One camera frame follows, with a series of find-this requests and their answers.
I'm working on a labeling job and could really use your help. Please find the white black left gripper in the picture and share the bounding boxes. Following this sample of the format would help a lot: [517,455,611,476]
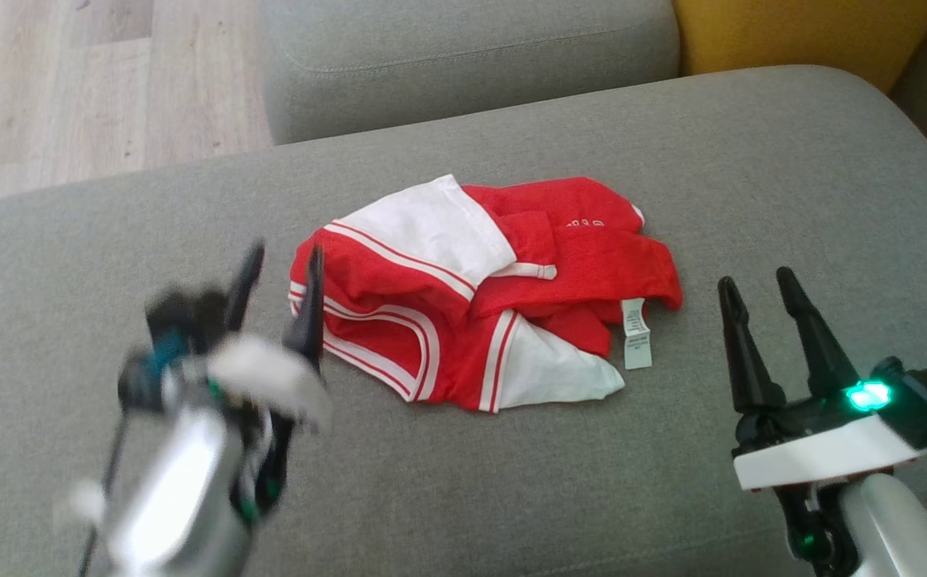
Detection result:
[205,240,333,523]

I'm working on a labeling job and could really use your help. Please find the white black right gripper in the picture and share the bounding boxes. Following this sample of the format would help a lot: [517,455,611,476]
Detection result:
[716,266,927,575]

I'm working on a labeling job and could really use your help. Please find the red white-sleeved jersey shirt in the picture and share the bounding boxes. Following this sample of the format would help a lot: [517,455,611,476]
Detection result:
[287,174,629,415]

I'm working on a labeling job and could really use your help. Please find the red shorts with white panel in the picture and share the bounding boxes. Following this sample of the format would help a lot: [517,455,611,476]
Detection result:
[461,176,685,372]

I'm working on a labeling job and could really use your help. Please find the small grey sofa cushion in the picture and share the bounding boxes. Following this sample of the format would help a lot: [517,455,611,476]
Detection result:
[259,0,683,147]

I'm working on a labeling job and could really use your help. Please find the large grey sofa seat cushion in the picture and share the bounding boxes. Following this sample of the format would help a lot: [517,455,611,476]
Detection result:
[0,64,927,577]

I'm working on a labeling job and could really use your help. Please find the yellow cushion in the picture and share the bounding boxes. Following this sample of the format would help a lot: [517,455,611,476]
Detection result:
[671,0,927,96]

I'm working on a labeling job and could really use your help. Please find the white left cable tag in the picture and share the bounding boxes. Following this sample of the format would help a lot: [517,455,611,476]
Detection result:
[69,479,109,523]

